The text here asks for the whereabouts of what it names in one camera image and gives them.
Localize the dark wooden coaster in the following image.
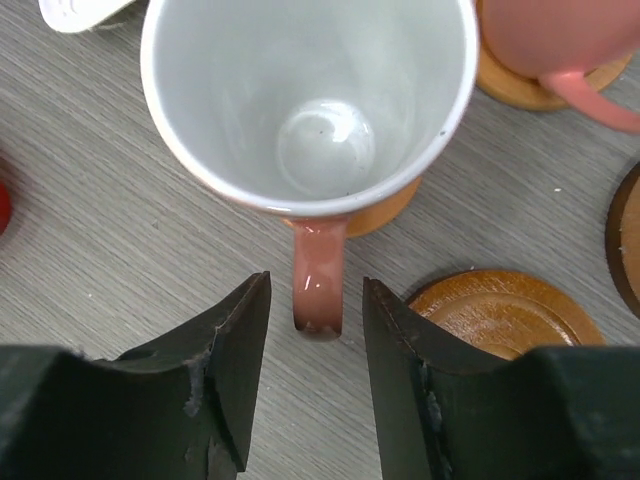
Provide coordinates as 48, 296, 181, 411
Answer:
408, 270, 605, 360

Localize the pink mug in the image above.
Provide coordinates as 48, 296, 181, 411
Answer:
479, 1, 639, 134
140, 1, 479, 341

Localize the white three-tier serving stand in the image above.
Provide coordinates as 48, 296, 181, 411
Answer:
38, 0, 134, 34

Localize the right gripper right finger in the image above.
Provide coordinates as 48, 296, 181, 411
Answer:
362, 278, 639, 479

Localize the red lacquer snack tray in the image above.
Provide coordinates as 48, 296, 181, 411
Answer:
0, 157, 13, 235

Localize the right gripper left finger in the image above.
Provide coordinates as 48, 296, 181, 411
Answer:
1, 272, 271, 479

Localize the stack of wooden coasters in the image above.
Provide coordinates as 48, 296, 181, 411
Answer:
605, 163, 639, 317

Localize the light wooden coaster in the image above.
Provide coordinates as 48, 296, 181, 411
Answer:
281, 177, 422, 239
476, 1, 638, 111

